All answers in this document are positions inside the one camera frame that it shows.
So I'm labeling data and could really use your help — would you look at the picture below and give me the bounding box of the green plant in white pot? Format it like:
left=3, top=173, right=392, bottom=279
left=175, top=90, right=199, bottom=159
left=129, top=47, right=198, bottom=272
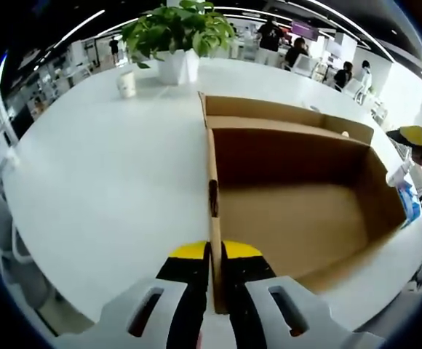
left=120, top=0, right=236, bottom=87

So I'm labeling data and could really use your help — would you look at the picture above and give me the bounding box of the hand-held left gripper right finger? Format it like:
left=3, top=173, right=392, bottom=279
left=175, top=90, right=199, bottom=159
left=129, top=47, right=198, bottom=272
left=220, top=238, right=385, bottom=349

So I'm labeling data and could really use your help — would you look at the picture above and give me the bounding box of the light blue soft tissue pack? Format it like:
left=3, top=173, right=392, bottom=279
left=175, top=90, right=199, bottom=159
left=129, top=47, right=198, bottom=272
left=396, top=181, right=422, bottom=222

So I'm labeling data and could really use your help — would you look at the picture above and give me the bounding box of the purple wall screen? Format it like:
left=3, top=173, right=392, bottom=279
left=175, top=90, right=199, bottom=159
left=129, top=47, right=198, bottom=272
left=291, top=20, right=319, bottom=37

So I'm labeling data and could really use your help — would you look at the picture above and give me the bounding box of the white paper cup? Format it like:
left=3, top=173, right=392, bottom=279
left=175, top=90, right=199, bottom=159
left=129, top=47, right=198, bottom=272
left=115, top=71, right=138, bottom=98

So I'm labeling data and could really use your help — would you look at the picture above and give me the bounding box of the brown cardboard shoe box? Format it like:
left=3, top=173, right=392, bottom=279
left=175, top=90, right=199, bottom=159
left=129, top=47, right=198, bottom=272
left=197, top=90, right=407, bottom=316

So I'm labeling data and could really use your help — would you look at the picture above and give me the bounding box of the person's left hand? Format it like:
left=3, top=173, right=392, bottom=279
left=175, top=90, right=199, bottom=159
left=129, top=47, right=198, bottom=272
left=195, top=321, right=207, bottom=349

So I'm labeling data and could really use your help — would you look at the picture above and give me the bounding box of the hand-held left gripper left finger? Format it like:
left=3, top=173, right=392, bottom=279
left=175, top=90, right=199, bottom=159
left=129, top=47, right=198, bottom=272
left=56, top=239, right=212, bottom=349

